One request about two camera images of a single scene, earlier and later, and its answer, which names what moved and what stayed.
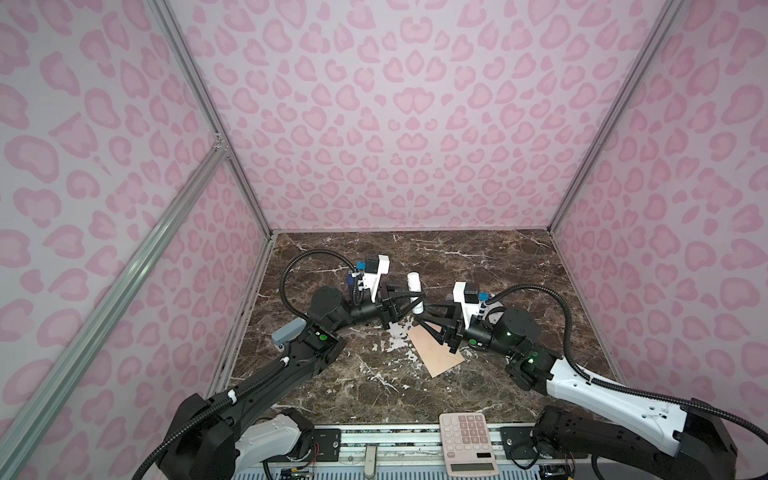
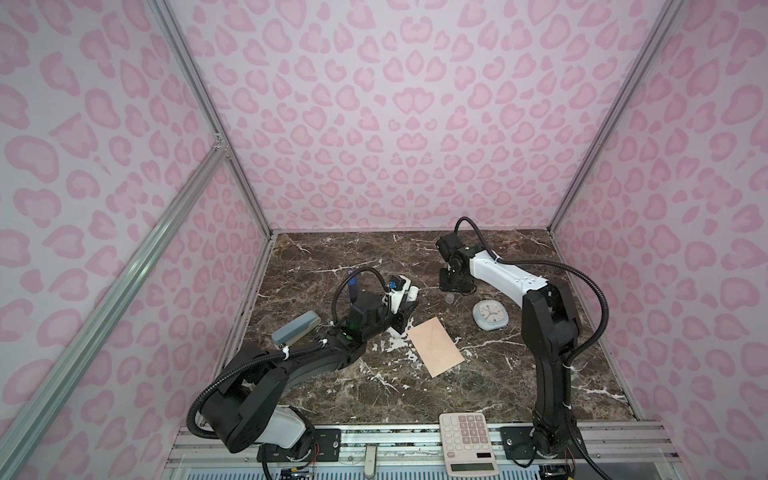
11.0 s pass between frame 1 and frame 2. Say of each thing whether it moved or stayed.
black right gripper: moved
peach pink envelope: stayed
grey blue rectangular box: stayed
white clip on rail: stayed
